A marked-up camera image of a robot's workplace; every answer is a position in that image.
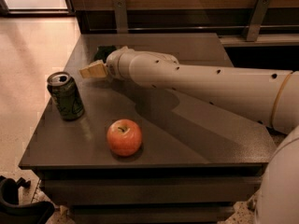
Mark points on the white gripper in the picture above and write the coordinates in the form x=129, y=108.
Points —
x=112, y=66

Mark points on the green and yellow sponge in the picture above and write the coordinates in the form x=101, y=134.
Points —
x=103, y=52

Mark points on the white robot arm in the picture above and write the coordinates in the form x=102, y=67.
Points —
x=268, y=96

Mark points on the green soda can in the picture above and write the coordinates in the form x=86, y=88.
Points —
x=64, y=93

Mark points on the red apple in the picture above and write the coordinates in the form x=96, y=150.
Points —
x=124, y=137

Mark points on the grey drawer cabinet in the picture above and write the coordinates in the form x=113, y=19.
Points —
x=147, y=156

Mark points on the black chair base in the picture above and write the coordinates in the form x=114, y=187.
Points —
x=12, y=212

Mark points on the left metal bracket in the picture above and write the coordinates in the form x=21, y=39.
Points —
x=120, y=13

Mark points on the metal bracket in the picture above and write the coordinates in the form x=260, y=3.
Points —
x=120, y=13
x=252, y=30

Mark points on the right metal bracket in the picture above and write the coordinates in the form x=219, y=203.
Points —
x=252, y=30

